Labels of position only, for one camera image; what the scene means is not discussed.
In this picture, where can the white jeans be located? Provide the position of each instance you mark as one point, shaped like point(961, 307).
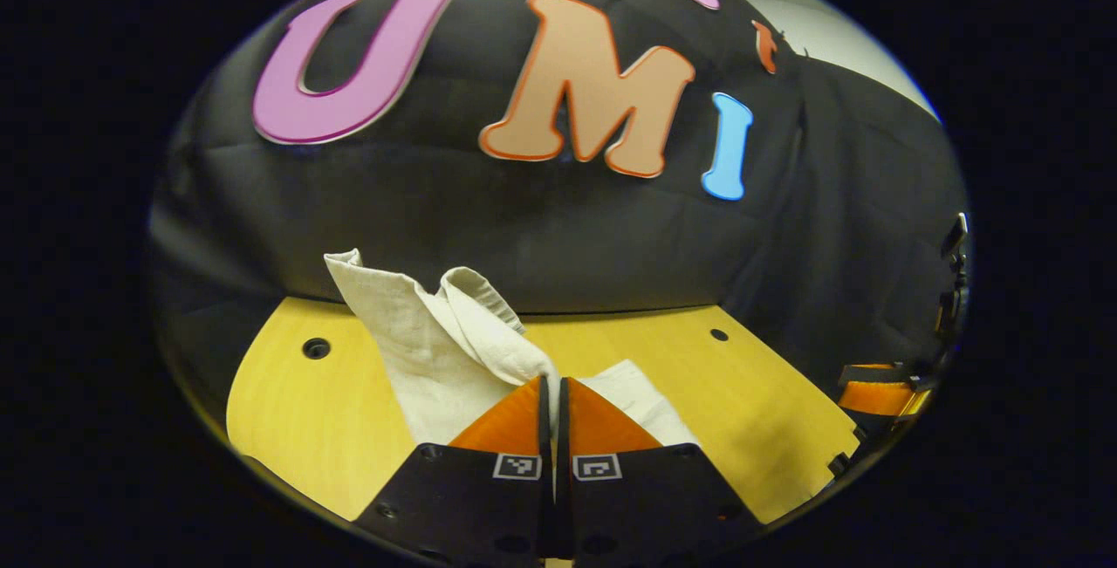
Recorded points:
point(436, 350)

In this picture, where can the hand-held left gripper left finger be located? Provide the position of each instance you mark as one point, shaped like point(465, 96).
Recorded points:
point(462, 498)

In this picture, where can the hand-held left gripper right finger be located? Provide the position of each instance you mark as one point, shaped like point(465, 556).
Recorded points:
point(654, 498)

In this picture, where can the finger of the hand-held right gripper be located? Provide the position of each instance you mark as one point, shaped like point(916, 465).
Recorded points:
point(877, 398)

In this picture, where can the black backdrop cloth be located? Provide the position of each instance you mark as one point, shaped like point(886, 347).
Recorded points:
point(524, 236)

